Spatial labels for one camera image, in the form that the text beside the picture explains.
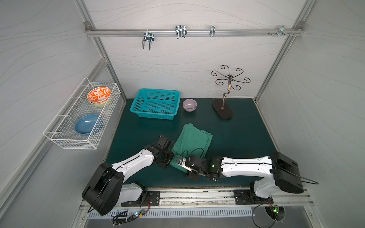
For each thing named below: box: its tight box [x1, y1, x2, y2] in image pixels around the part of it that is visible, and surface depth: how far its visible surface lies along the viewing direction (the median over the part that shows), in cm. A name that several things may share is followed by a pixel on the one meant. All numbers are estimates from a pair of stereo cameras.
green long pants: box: [169, 123, 213, 173], surface depth 95 cm
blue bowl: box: [74, 114, 104, 137], surface depth 65 cm
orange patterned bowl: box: [86, 86, 112, 105], surface depth 75 cm
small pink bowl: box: [182, 98, 198, 113], surface depth 113 cm
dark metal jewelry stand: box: [211, 75, 234, 120], surface depth 113 cm
